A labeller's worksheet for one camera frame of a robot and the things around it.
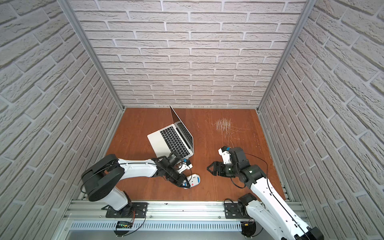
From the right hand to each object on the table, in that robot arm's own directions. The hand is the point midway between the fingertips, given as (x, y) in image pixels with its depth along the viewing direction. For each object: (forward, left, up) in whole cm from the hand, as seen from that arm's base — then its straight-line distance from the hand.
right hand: (211, 170), depth 75 cm
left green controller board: (-19, +45, -14) cm, 51 cm away
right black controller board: (-25, -16, -12) cm, 32 cm away
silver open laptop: (+28, +20, -10) cm, 36 cm away
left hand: (-2, +12, -9) cm, 15 cm away
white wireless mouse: (-2, +9, -7) cm, 12 cm away
